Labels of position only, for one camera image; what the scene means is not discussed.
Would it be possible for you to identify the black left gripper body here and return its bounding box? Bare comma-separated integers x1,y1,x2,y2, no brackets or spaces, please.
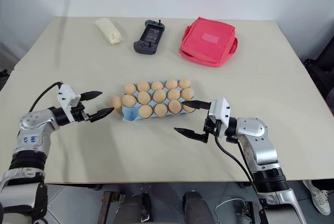
70,104,93,123

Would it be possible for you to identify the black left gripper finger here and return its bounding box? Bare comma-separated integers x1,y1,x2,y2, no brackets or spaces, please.
79,91,103,102
89,107,115,123

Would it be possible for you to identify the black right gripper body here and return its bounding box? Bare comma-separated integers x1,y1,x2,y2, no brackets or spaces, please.
203,108,223,144

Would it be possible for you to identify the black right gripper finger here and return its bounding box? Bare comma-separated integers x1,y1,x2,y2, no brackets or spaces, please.
173,127,207,144
181,99,211,111

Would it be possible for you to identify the blue egg carton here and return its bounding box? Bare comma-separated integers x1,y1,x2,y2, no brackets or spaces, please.
121,78,197,123

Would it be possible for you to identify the red fabric bag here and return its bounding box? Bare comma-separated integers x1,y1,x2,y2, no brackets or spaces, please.
178,16,239,69

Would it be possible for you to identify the cream wrapped roll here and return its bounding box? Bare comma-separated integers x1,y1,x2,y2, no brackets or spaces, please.
93,17,124,46

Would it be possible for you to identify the dark grey game controller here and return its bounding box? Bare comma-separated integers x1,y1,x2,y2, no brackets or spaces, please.
133,19,166,55

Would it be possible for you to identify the white sneaker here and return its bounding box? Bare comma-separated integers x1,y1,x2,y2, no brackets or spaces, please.
302,179,329,214

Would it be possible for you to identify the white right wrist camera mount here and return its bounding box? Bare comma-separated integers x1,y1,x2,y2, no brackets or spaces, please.
209,98,232,138

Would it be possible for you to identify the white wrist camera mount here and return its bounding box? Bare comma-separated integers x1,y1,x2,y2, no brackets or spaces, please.
209,98,232,138
56,84,82,123

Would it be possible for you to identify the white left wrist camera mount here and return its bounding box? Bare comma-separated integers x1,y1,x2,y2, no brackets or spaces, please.
56,84,82,123

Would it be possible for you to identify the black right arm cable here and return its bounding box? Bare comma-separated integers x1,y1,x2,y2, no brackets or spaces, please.
214,134,259,192

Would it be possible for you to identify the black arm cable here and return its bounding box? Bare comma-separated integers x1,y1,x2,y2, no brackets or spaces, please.
28,81,63,113
214,134,259,192

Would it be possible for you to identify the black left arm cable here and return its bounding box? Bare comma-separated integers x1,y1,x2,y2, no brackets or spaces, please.
28,81,63,113

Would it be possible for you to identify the thin white cable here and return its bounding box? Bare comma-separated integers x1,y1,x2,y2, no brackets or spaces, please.
215,198,247,210

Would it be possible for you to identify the brown metal bracket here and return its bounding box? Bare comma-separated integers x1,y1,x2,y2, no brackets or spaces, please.
101,191,118,224

